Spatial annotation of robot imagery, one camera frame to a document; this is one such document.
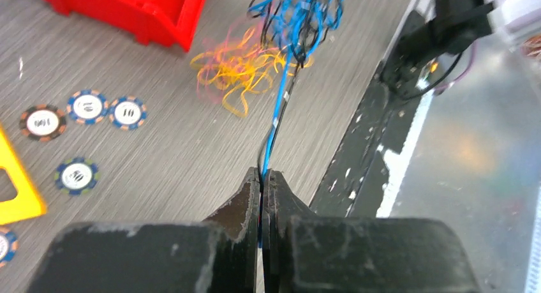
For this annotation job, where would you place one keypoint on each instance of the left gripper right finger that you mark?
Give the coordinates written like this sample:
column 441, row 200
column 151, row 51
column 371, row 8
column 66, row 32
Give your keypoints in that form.
column 306, row 252

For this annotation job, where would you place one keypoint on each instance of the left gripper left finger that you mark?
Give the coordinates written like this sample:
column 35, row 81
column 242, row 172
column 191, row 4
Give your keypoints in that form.
column 217, row 254

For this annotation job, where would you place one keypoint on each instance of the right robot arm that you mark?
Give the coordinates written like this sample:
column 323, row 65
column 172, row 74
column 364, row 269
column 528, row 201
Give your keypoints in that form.
column 429, row 47

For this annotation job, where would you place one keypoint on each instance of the poker chip blue right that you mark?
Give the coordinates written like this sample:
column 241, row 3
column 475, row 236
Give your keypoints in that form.
column 127, row 112

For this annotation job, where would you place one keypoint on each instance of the poker chip blue upper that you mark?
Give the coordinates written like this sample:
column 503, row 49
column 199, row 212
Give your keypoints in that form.
column 87, row 107

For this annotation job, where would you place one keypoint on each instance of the poker chip left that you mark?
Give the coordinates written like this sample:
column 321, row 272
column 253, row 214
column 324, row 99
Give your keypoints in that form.
column 9, row 245

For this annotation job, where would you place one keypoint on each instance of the poker chip brown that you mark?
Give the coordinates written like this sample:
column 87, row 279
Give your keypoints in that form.
column 42, row 122

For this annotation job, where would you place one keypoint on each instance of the red compartment bin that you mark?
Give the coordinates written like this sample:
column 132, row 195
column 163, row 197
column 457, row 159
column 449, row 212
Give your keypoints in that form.
column 166, row 22

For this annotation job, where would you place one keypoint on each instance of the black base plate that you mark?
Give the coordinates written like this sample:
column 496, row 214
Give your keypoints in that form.
column 366, row 172

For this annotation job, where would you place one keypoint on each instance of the yellow triangle frame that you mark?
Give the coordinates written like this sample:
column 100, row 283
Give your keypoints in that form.
column 28, row 202

